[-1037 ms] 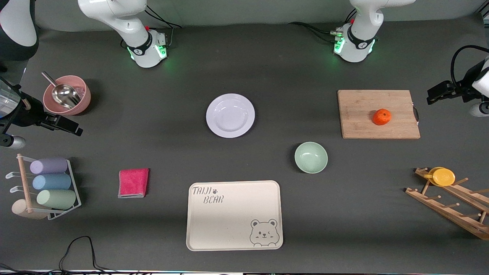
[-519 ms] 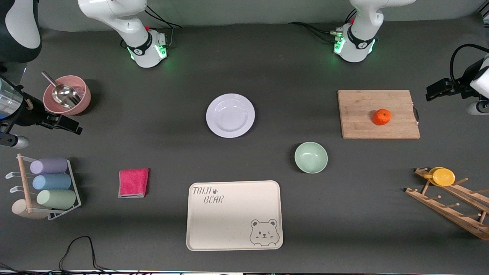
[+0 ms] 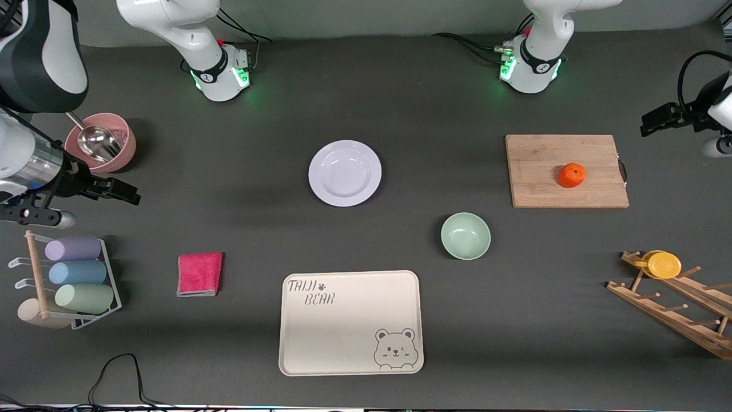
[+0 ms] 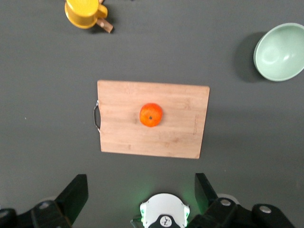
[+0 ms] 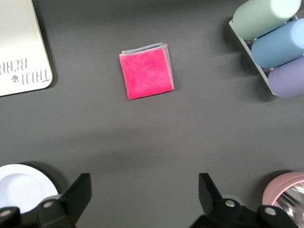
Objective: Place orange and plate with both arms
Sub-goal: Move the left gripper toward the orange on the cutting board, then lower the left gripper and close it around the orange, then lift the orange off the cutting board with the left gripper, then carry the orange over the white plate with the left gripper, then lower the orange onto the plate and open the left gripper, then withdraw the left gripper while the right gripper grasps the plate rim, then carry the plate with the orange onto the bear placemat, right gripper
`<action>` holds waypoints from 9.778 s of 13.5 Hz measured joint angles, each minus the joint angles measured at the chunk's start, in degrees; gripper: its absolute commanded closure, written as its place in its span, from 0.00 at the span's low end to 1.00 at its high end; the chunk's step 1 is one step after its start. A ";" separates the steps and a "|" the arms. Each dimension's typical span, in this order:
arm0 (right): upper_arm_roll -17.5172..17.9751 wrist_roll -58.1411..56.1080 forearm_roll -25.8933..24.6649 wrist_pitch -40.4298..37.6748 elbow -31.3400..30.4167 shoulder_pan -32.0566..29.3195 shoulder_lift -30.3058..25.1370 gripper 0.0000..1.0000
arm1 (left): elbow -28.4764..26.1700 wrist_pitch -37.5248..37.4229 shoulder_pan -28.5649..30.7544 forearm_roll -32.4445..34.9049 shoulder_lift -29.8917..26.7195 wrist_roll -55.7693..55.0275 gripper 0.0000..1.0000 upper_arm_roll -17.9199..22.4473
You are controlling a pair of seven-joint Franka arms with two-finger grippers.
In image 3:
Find orange fruit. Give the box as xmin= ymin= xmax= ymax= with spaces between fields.
xmin=558 ymin=163 xmax=587 ymax=188

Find white round plate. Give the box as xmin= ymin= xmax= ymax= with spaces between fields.
xmin=308 ymin=140 xmax=382 ymax=207

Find pink bowl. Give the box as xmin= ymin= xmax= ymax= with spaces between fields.
xmin=64 ymin=113 xmax=137 ymax=174

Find metal scoop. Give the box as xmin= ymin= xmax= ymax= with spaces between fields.
xmin=65 ymin=110 xmax=122 ymax=165

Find purple cup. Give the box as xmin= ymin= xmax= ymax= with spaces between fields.
xmin=45 ymin=236 xmax=102 ymax=262

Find blue cup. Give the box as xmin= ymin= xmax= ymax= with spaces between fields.
xmin=48 ymin=260 xmax=108 ymax=286

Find pink folded cloth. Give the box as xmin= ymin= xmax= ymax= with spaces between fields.
xmin=176 ymin=252 xmax=224 ymax=298

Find wooden rack rod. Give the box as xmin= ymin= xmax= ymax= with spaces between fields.
xmin=25 ymin=230 xmax=50 ymax=320

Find green cup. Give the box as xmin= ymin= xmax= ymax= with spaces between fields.
xmin=54 ymin=283 xmax=115 ymax=315

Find wooden cutting board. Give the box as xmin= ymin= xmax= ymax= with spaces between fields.
xmin=505 ymin=134 xmax=630 ymax=209

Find yellow mug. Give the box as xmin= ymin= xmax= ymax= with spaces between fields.
xmin=640 ymin=250 xmax=682 ymax=280

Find beige cup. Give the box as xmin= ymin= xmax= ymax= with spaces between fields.
xmin=17 ymin=299 xmax=74 ymax=330

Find wooden mug rack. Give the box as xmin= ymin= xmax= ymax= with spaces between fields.
xmin=606 ymin=250 xmax=732 ymax=361

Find green bowl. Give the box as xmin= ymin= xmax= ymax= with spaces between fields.
xmin=440 ymin=212 xmax=491 ymax=261

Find cream bear print tray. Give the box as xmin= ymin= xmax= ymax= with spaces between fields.
xmin=279 ymin=270 xmax=425 ymax=377

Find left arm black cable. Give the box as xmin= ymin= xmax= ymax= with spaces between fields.
xmin=677 ymin=50 xmax=732 ymax=118

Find white wire cup rack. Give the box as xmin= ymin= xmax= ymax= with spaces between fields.
xmin=8 ymin=232 xmax=122 ymax=331

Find black table edge cable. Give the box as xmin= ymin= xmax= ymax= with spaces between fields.
xmin=0 ymin=353 xmax=172 ymax=412

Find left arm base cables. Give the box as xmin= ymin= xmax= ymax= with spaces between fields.
xmin=431 ymin=13 xmax=535 ymax=65

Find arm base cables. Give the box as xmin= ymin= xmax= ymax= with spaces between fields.
xmin=216 ymin=7 xmax=273 ymax=72
xmin=431 ymin=13 xmax=535 ymax=65

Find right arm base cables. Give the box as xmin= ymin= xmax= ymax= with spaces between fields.
xmin=216 ymin=7 xmax=273 ymax=72

